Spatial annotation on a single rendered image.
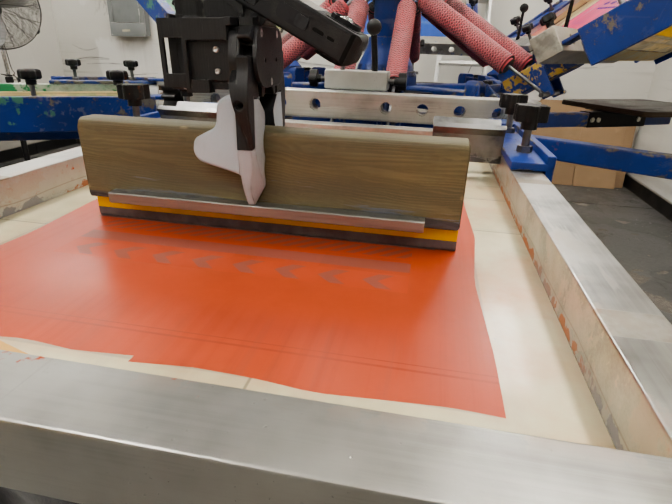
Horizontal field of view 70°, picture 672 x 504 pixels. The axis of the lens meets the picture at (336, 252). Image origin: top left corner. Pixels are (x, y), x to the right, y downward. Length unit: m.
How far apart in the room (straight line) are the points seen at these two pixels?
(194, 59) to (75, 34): 5.69
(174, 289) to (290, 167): 0.14
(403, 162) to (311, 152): 0.08
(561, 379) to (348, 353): 0.12
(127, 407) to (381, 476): 0.10
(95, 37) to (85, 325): 5.68
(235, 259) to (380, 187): 0.14
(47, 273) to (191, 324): 0.15
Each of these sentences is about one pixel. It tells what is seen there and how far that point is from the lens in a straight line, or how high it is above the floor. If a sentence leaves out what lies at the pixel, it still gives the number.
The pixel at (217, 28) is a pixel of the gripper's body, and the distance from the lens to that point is 0.41.
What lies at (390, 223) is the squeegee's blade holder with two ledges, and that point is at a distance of 0.41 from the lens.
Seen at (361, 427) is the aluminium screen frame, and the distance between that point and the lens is 0.19.
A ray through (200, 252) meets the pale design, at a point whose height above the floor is 0.95.
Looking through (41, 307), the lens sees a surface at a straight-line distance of 0.38.
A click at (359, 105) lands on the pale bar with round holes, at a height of 1.02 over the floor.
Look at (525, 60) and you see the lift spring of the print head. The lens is 1.41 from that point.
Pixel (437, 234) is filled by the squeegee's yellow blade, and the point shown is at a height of 0.97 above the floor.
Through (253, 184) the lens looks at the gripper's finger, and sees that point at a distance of 0.42.
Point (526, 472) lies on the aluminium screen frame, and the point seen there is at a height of 0.99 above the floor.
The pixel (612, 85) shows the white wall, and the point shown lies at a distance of 5.08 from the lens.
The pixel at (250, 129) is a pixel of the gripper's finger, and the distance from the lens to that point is 0.40.
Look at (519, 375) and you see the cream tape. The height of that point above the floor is 0.95.
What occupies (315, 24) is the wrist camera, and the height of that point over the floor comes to 1.14.
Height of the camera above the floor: 1.12
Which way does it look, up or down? 23 degrees down
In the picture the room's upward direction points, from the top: 2 degrees clockwise
